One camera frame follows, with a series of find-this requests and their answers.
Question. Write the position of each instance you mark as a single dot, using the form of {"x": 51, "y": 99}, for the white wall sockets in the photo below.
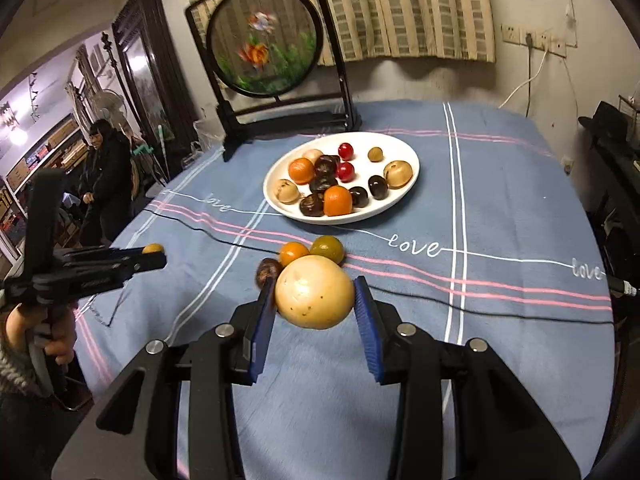
{"x": 535, "y": 39}

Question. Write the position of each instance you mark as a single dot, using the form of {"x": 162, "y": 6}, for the clear plastic bag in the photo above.
{"x": 205, "y": 132}

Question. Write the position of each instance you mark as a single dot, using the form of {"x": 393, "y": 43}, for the person's left forearm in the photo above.
{"x": 10, "y": 371}

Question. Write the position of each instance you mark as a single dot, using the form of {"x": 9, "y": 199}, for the standing fan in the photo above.
{"x": 107, "y": 102}

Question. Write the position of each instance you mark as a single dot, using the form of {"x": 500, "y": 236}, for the olive green tomato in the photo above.
{"x": 328, "y": 247}

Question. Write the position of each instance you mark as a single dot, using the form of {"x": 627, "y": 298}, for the beige brown-marked round fruit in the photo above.
{"x": 288, "y": 191}
{"x": 397, "y": 174}

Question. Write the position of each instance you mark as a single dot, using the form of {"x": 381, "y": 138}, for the beige checked curtain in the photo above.
{"x": 400, "y": 10}

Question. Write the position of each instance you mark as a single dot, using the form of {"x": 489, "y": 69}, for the round goldfish screen black stand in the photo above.
{"x": 265, "y": 40}

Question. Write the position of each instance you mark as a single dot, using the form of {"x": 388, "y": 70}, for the white round plate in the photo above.
{"x": 400, "y": 202}

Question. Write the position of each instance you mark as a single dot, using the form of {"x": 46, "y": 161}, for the black desk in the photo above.
{"x": 622, "y": 170}

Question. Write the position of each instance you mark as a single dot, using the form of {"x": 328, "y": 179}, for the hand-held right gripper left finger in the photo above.
{"x": 264, "y": 330}

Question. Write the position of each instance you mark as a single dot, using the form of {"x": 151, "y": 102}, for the person's left hand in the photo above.
{"x": 57, "y": 337}

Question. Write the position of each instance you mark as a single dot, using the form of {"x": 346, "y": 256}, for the dark wooden framed mirror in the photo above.
{"x": 150, "y": 75}

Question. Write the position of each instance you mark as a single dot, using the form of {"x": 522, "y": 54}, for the yellow-orange tomato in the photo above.
{"x": 293, "y": 253}

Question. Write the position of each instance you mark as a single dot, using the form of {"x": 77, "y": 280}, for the large pale round fruit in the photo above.
{"x": 315, "y": 291}

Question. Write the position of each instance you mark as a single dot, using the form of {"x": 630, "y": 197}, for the black hat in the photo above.
{"x": 607, "y": 122}

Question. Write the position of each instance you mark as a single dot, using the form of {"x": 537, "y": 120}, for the storage shelves with boxes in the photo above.
{"x": 50, "y": 145}

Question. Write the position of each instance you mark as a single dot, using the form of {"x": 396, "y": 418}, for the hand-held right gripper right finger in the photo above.
{"x": 369, "y": 330}

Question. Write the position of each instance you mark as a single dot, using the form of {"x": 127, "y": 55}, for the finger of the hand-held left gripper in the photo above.
{"x": 90, "y": 255}
{"x": 145, "y": 263}

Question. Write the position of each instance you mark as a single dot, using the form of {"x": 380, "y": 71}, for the blue striped tablecloth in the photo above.
{"x": 500, "y": 210}

